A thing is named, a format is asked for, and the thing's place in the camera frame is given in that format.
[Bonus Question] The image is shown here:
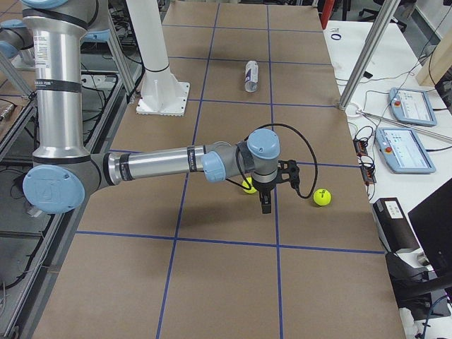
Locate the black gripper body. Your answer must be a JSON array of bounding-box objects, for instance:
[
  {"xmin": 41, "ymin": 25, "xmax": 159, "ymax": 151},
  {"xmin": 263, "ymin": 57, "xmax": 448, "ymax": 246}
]
[{"xmin": 253, "ymin": 178, "xmax": 274, "ymax": 201}]

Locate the yellow tennis ball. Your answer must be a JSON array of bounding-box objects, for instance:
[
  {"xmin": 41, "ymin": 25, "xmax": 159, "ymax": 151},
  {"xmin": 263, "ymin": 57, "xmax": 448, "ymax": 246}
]
[
  {"xmin": 313, "ymin": 189, "xmax": 332, "ymax": 206},
  {"xmin": 242, "ymin": 177, "xmax": 257, "ymax": 194}
]

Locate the clear tennis ball can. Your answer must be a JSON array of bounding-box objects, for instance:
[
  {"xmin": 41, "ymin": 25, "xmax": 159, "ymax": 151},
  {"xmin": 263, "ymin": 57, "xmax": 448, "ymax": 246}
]
[{"xmin": 244, "ymin": 60, "xmax": 258, "ymax": 93}]

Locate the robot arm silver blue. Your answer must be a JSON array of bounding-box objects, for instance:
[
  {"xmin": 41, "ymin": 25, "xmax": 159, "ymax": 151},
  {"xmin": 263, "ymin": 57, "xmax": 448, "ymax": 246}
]
[{"xmin": 22, "ymin": 1, "xmax": 280, "ymax": 214}]

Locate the black box with label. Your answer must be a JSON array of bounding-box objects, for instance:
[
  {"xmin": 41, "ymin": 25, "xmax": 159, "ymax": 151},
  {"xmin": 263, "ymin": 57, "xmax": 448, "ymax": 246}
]
[{"xmin": 372, "ymin": 197, "xmax": 420, "ymax": 254}]

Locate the teach pendant near tablet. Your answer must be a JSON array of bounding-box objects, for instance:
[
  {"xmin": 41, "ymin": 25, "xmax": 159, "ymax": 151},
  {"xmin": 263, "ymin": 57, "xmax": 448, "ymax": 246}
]
[{"xmin": 375, "ymin": 128, "xmax": 436, "ymax": 174}]

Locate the teach pendant tablet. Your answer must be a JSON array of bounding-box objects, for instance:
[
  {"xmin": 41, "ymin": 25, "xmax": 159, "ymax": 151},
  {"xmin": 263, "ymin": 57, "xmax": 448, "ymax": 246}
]
[
  {"xmin": 389, "ymin": 88, "xmax": 437, "ymax": 126},
  {"xmin": 375, "ymin": 128, "xmax": 436, "ymax": 174}
]

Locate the black computer monitor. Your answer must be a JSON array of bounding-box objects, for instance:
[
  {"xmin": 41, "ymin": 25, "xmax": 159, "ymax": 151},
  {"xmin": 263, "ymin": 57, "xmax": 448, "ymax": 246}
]
[{"xmin": 408, "ymin": 179, "xmax": 451, "ymax": 275}]

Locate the teach pendant far tablet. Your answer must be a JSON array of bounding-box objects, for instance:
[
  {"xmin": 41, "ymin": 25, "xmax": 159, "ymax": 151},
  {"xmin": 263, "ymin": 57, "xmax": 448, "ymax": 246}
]
[{"xmin": 389, "ymin": 88, "xmax": 437, "ymax": 126}]

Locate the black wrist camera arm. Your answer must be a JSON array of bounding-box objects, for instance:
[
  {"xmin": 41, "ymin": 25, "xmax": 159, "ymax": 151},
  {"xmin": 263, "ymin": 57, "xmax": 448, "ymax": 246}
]
[{"xmin": 277, "ymin": 160, "xmax": 300, "ymax": 191}]

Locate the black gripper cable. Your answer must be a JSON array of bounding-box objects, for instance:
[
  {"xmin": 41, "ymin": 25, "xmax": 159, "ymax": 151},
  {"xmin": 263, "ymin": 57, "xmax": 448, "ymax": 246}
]
[{"xmin": 225, "ymin": 123, "xmax": 318, "ymax": 199}]

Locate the white pedestal column base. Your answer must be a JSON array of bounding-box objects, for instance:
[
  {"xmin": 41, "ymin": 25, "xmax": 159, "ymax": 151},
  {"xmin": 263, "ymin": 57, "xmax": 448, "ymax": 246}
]
[{"xmin": 126, "ymin": 0, "xmax": 190, "ymax": 116}]

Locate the aluminium frame post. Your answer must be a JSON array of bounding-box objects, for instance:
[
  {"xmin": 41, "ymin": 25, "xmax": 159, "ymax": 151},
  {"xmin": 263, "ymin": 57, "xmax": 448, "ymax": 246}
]
[{"xmin": 338, "ymin": 0, "xmax": 400, "ymax": 111}]

